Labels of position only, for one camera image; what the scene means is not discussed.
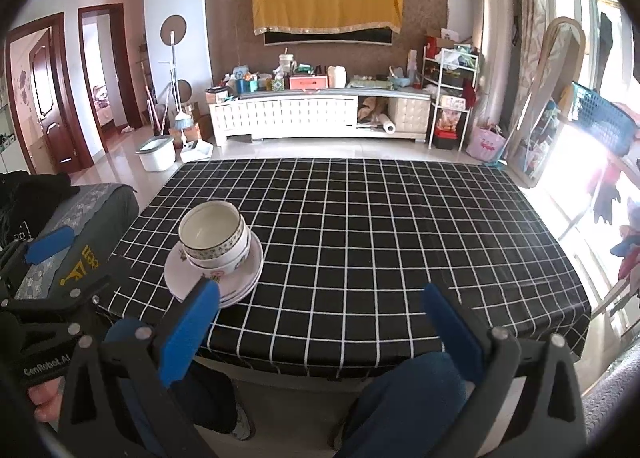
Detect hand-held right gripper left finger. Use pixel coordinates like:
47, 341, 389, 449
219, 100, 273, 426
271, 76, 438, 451
55, 279, 222, 458

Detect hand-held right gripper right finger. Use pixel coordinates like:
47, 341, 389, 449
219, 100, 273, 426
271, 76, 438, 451
421, 284, 588, 458

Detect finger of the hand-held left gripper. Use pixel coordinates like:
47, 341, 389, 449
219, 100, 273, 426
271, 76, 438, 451
0, 227, 76, 286
0, 255, 132, 354

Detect small printed white plate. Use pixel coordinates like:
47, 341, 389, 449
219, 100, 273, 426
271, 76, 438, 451
167, 235, 261, 289

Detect white plate pink flowers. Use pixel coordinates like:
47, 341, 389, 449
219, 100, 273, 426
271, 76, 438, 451
165, 233, 264, 301

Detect plain white bowl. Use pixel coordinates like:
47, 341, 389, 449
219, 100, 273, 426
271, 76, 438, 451
186, 223, 251, 269

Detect dotted pattern bowl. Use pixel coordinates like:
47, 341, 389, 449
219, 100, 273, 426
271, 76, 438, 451
178, 201, 246, 261

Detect person's left hand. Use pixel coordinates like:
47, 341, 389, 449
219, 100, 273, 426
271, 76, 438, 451
27, 377, 68, 421

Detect grey chair cover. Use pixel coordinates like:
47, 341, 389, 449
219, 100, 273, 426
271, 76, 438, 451
15, 183, 140, 309

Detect black cloth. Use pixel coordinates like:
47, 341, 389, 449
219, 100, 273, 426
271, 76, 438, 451
0, 172, 81, 239

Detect person's left leg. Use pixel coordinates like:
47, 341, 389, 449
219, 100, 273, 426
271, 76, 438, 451
105, 318, 241, 439

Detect person's leg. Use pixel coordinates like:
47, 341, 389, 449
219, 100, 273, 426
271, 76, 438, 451
105, 318, 241, 439
340, 350, 481, 458

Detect person's right leg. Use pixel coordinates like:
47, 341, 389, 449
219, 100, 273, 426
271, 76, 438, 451
340, 350, 481, 458

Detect white shoe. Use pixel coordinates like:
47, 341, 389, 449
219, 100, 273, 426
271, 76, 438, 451
230, 403, 253, 440

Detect black grid tablecloth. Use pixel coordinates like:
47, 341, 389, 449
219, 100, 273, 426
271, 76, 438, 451
97, 158, 592, 379

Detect white mop bucket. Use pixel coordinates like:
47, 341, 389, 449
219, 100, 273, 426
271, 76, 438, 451
136, 135, 176, 173

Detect brown wooden door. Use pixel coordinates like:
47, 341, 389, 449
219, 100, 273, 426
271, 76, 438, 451
27, 30, 83, 171

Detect grey textured cushion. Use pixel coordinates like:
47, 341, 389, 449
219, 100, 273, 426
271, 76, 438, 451
580, 353, 640, 439

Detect white dustpan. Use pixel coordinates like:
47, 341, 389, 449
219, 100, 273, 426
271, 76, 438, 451
180, 139, 213, 163

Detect pink bag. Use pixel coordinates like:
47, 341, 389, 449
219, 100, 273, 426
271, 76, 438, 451
466, 124, 507, 162

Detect cardboard box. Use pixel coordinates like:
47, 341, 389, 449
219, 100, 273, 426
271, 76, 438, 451
192, 112, 213, 141

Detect white mop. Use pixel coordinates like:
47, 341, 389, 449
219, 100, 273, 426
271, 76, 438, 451
167, 31, 182, 113

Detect white paper roll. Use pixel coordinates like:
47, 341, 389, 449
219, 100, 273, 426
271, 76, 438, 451
357, 120, 397, 135

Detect white shelf rack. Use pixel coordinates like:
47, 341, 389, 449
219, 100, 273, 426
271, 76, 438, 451
422, 40, 480, 151

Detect white television cabinet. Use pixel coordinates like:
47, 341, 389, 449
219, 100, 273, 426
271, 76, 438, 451
209, 88, 432, 146

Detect blue plastic basket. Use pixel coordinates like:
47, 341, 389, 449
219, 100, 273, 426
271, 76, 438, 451
570, 82, 638, 156

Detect standing oval mirror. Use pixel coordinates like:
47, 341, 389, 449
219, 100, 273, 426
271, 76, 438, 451
505, 16, 586, 189

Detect orange box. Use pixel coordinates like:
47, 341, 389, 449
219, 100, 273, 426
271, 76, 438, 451
289, 74, 329, 90

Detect standing air conditioner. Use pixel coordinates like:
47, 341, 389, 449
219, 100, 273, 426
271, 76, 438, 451
472, 0, 516, 126

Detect patterned curtain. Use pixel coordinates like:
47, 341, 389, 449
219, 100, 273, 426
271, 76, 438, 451
512, 0, 548, 88

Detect yellow cloth cover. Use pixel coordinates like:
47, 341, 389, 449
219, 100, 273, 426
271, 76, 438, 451
252, 0, 404, 36

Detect wall television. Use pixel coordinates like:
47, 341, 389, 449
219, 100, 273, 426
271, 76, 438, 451
263, 28, 393, 47

